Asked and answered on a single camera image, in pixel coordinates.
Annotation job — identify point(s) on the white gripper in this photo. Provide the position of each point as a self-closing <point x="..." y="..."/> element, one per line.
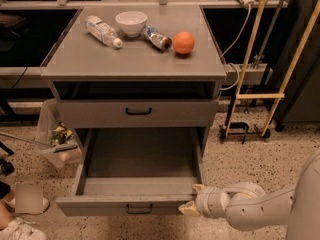
<point x="203" y="200"/>

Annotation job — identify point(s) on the grey drawer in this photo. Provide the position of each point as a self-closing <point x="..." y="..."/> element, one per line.
<point x="136" y="171"/>
<point x="137" y="113"/>

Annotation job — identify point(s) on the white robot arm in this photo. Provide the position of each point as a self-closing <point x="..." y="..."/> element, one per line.
<point x="247" y="207"/>

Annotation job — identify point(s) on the grey drawer cabinet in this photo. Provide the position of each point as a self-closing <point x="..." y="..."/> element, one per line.
<point x="82" y="69"/>

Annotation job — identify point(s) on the grey top drawer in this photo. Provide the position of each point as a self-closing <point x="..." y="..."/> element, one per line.
<point x="137" y="113"/>

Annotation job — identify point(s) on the clear plastic trash bag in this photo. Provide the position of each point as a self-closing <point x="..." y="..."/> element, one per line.
<point x="56" y="140"/>

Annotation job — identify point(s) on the orange ball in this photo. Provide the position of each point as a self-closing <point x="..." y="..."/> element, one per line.
<point x="183" y="43"/>

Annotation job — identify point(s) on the crushed silver can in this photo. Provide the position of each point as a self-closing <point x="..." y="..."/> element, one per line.
<point x="158" y="39"/>

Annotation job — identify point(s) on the white shoe lower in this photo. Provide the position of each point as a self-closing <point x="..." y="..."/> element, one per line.
<point x="19" y="229"/>

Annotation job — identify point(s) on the white bowl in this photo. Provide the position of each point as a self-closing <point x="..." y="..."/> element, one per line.
<point x="131" y="23"/>

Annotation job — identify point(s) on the clear plastic water bottle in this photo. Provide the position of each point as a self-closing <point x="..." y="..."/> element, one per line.
<point x="103" y="32"/>

